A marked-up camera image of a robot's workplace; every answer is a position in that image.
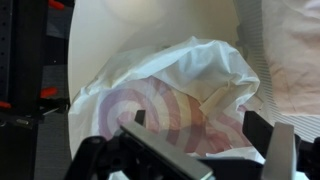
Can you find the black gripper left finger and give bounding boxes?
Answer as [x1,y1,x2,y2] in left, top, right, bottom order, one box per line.
[64,109,215,180]

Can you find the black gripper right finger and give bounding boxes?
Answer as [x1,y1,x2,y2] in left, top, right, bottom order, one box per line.
[242,110,320,180]

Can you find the white red plastic bag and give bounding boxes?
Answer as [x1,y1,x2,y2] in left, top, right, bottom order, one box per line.
[67,35,268,162]

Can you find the black metal stand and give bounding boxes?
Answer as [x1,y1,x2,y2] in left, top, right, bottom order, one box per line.
[0,0,75,180]

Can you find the red clamp handle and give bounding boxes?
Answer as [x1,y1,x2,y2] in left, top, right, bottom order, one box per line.
[48,0,66,10]
[39,87,59,100]
[0,100,13,110]

